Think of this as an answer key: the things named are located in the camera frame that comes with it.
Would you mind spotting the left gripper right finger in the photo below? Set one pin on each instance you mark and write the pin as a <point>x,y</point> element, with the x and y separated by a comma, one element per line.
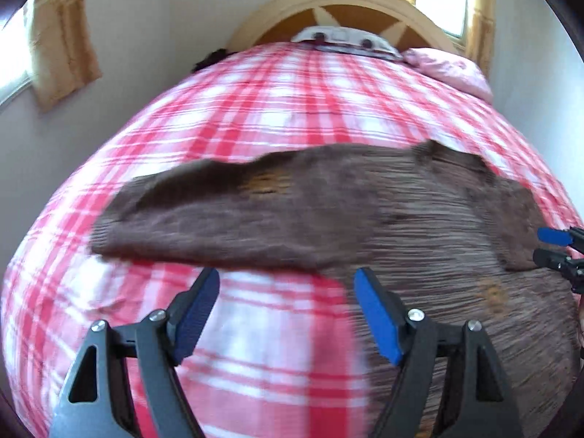
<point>455,366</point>

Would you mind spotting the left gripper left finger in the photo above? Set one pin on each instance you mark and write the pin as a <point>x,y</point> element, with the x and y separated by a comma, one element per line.
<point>96,399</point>

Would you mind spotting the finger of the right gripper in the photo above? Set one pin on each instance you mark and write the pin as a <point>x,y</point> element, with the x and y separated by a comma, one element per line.
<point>573,237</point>
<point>570,269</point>

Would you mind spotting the brown knitted sweater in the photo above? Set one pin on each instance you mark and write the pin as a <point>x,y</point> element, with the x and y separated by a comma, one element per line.
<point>437,226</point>

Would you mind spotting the red white plaid bedsheet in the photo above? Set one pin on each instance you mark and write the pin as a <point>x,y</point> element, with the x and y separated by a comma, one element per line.
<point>285,353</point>

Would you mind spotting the pink pillow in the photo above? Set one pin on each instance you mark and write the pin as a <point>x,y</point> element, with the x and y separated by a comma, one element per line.
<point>451,69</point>

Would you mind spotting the yellow curtain right of headboard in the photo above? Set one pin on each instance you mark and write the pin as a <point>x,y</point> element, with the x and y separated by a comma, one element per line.
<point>480,33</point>

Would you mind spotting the white patterned pillow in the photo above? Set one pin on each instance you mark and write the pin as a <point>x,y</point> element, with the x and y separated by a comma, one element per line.
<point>347,41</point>

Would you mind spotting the arched wooden headboard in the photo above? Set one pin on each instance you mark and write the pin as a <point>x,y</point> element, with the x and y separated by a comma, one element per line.
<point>397,21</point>

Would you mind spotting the side window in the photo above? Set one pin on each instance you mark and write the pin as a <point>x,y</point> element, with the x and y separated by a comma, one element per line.
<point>16,60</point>

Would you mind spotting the yellow curtain left window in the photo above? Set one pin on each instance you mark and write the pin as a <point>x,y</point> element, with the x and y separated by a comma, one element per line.
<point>63,59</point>

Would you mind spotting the black item beside bed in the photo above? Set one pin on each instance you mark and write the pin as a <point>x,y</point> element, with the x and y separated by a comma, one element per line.
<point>210,59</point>

